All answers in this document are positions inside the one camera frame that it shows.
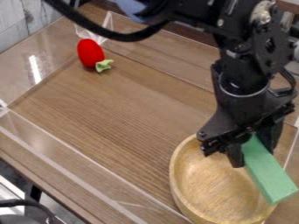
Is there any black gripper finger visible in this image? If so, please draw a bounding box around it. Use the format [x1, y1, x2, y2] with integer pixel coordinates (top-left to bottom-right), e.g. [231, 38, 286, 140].
[227, 143, 245, 168]
[257, 122, 285, 153]

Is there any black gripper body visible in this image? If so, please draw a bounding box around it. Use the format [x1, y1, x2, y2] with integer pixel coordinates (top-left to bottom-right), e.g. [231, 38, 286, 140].
[197, 65, 297, 157]

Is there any green rectangular block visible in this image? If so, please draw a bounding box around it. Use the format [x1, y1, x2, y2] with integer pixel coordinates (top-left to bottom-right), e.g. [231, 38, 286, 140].
[242, 135, 299, 205]

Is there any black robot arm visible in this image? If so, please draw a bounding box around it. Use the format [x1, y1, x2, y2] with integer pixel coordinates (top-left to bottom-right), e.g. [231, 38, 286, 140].
[134, 0, 297, 168]

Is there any wooden brown bowl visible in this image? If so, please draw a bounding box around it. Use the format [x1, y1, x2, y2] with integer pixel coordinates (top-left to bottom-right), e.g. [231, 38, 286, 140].
[170, 135, 277, 224]

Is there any red plush strawberry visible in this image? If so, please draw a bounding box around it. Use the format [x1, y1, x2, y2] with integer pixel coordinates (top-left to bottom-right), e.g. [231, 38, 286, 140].
[78, 38, 114, 73]

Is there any clear acrylic front wall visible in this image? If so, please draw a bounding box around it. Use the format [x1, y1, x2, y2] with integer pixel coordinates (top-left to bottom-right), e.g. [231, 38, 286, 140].
[0, 100, 191, 224]

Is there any clear acrylic corner bracket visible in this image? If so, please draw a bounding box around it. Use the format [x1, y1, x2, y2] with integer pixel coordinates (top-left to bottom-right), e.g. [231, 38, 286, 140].
[75, 11, 114, 46]

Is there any black cable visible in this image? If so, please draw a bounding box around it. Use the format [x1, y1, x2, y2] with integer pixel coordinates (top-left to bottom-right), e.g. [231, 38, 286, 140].
[42, 0, 174, 43]

